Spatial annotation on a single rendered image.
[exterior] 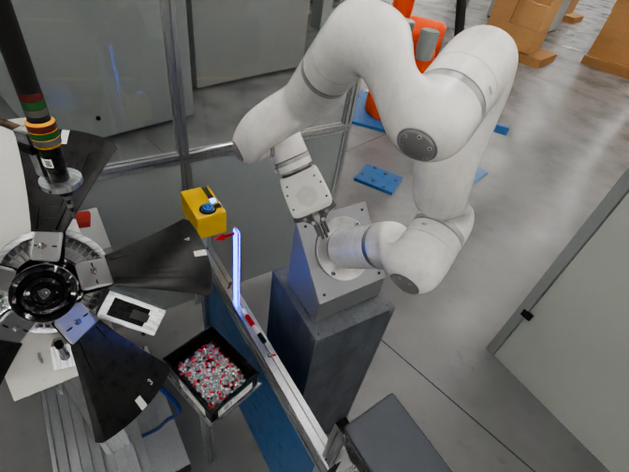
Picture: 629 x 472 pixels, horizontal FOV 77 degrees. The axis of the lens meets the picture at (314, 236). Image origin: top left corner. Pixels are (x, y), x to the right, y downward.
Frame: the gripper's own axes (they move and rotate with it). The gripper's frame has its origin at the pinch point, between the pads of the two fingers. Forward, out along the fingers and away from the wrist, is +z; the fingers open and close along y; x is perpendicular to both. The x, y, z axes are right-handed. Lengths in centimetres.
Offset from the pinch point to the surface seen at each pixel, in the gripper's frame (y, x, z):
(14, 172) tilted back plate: -67, 10, -42
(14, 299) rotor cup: -60, -19, -16
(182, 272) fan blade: -35.8, -0.1, -3.6
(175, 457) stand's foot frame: -96, 43, 76
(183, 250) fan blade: -34.8, 4.9, -7.7
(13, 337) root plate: -69, -15, -8
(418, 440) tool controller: 3.0, -37.6, 30.5
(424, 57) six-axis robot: 139, 319, -42
